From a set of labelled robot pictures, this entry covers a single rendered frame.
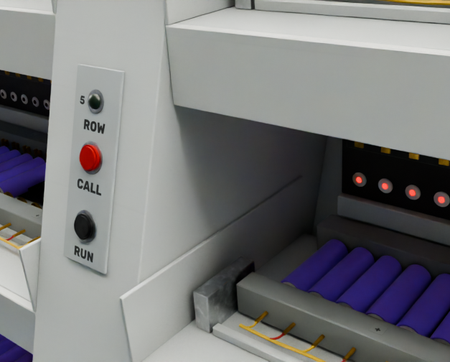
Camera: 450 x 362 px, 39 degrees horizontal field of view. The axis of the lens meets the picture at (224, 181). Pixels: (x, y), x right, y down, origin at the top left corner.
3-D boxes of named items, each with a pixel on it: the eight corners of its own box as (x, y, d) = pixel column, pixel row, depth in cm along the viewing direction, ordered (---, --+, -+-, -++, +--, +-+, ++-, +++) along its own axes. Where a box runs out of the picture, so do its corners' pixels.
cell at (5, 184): (62, 179, 63) (5, 205, 59) (50, 175, 64) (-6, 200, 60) (58, 162, 63) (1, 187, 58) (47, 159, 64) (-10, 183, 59)
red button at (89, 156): (94, 174, 38) (96, 147, 38) (77, 168, 39) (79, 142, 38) (107, 172, 39) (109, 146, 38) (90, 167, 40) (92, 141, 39)
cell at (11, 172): (49, 175, 65) (-7, 200, 60) (38, 171, 66) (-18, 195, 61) (45, 159, 64) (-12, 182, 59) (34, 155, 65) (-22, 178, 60)
